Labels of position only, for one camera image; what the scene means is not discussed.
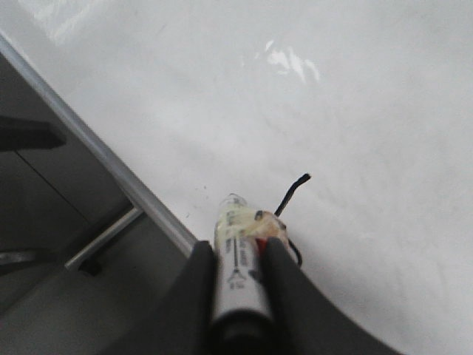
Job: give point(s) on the metal support rod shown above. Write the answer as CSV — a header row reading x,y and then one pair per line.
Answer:
x,y
89,251

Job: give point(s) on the white black whiteboard marker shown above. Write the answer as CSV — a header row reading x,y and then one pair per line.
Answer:
x,y
242,321

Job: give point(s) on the white whiteboard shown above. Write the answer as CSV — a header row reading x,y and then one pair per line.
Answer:
x,y
373,99

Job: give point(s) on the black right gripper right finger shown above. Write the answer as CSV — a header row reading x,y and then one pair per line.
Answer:
x,y
306,321

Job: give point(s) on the aluminium whiteboard frame rail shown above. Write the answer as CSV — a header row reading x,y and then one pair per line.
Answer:
x,y
132,186

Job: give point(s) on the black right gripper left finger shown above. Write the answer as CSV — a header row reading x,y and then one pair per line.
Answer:
x,y
179,324

